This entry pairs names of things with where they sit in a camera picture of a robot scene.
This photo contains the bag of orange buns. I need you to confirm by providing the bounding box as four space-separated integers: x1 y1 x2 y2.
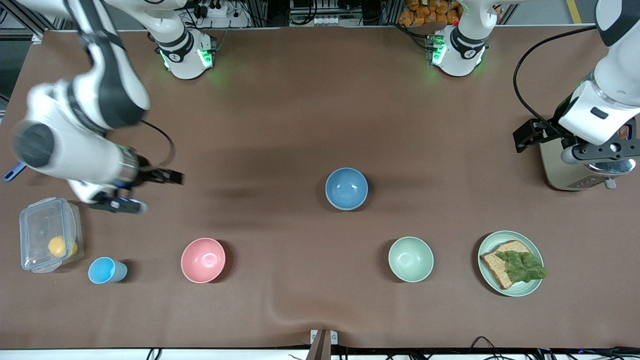
398 0 463 27

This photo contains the green lettuce leaf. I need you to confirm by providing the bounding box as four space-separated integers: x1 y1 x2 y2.
495 250 548 284

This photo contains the yellow fruit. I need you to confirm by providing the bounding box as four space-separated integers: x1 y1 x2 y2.
48 235 79 259

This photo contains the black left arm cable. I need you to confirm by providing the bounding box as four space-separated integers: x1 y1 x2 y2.
512 25 601 132

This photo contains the clear plastic container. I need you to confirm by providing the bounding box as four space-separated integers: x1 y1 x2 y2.
19 197 85 274

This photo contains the pale green plate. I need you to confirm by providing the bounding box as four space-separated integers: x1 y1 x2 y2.
477 230 544 298

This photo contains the beige chrome toaster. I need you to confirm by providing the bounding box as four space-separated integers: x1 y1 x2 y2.
540 120 637 191

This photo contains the metal table edge bracket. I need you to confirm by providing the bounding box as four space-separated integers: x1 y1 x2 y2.
310 329 339 360

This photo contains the blue bowl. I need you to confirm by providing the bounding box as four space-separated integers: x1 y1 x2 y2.
325 167 369 211

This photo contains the blue cup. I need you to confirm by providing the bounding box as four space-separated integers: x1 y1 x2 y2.
88 256 128 285

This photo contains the pink bowl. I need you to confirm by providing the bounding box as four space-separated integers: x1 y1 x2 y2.
180 237 227 284

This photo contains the white power strip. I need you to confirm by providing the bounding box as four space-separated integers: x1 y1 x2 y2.
197 2 251 28

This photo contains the brown bread slice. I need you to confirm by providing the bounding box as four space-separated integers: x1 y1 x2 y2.
480 240 532 290

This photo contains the pale green bowl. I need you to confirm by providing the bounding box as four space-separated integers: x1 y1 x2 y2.
388 236 435 283

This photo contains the aluminium frame profile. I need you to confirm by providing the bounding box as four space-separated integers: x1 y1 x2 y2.
0 0 66 41

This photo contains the black pot blue handle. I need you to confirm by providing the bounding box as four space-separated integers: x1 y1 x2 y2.
4 161 27 182

